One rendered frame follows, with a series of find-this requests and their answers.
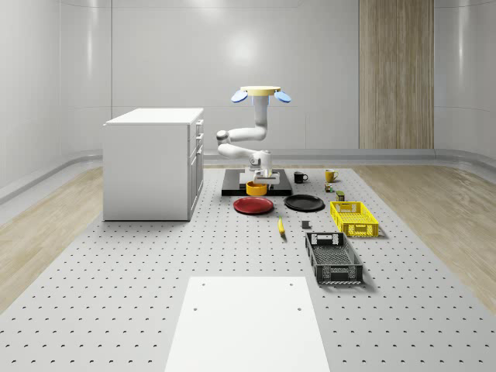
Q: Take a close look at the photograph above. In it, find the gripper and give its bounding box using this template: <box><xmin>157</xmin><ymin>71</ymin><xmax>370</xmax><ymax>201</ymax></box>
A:
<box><xmin>253</xmin><ymin>172</ymin><xmax>281</xmax><ymax>188</ymax></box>

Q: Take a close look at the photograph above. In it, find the yellow bowl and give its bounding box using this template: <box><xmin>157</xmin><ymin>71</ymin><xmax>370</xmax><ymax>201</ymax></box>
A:
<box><xmin>245</xmin><ymin>180</ymin><xmax>269</xmax><ymax>197</ymax></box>

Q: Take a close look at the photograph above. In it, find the red plate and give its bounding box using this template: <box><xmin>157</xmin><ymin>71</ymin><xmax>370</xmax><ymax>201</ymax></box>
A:
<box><xmin>232</xmin><ymin>195</ymin><xmax>275</xmax><ymax>215</ymax></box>

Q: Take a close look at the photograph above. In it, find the black plate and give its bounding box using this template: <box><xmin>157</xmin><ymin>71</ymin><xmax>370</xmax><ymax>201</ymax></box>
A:
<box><xmin>283</xmin><ymin>194</ymin><xmax>326</xmax><ymax>213</ymax></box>

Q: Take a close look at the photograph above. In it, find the yellow basket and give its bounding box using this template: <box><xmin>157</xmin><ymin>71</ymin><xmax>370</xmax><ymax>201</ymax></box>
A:
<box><xmin>329</xmin><ymin>200</ymin><xmax>381</xmax><ymax>238</ymax></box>

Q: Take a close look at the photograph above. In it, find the dark grey basket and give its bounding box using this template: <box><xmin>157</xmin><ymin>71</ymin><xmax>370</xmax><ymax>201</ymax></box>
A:
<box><xmin>304</xmin><ymin>231</ymin><xmax>366</xmax><ymax>286</ymax></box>

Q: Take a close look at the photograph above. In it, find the white cabinet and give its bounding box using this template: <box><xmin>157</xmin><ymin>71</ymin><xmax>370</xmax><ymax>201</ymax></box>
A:
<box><xmin>102</xmin><ymin>107</ymin><xmax>205</xmax><ymax>222</ymax></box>

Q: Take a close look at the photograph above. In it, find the white board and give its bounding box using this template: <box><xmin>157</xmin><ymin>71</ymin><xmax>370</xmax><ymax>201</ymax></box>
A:
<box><xmin>164</xmin><ymin>275</ymin><xmax>332</xmax><ymax>372</ymax></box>

